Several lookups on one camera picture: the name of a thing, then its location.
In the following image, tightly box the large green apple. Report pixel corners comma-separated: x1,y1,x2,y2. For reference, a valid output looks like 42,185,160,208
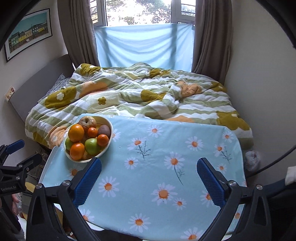
65,138,73,151

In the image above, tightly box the medium orange tangerine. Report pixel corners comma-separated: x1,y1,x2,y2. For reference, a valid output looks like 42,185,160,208
69,143,85,161

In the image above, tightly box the large orange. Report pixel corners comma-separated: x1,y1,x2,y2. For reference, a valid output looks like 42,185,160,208
68,124,84,143

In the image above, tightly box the small green apple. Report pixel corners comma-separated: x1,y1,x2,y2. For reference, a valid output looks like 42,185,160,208
84,138,100,156

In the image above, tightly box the small tangerine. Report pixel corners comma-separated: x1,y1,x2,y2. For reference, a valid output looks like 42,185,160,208
97,134,109,147
87,127,98,138

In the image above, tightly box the person's left hand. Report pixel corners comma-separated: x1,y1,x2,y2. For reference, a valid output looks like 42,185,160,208
1,193,20,216

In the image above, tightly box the grey bed headboard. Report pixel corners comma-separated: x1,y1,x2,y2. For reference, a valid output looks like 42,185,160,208
10,54,74,121

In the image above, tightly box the white plastic bag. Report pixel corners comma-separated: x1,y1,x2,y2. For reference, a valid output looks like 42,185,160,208
244,150,260,172

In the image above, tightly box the wrinkled brown apple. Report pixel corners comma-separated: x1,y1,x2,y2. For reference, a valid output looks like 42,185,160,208
78,116,97,130

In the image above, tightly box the patterned grey pillow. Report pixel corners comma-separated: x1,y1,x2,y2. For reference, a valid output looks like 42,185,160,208
38,74,70,103

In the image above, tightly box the brown kiwi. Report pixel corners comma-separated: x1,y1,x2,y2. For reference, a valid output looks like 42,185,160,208
98,125,111,138

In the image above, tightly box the light blue daisy tablecloth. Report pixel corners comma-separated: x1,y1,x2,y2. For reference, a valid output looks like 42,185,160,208
39,113,247,241

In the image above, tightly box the framed building picture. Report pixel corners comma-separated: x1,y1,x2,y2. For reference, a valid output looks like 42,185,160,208
4,8,52,62

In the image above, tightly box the green striped floral duvet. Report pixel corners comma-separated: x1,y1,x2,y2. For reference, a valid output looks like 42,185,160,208
25,62,253,150

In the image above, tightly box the left brown curtain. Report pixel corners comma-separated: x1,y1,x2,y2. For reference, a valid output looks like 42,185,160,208
57,0,99,67

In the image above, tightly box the brown curtain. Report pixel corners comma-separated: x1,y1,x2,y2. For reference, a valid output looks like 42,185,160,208
192,0,233,84
57,0,99,67

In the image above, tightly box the light blue window cloth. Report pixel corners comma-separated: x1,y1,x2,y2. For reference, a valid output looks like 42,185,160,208
95,24,195,72

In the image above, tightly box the right brown curtain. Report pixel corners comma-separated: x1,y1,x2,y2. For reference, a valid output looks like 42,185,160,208
192,0,233,84

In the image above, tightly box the black cable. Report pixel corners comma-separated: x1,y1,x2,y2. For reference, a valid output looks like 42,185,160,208
245,144,296,179

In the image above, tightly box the white wall socket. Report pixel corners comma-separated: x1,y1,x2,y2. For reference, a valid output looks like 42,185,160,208
4,86,16,102

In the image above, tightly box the white window frame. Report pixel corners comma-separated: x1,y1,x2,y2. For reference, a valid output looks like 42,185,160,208
90,0,196,27

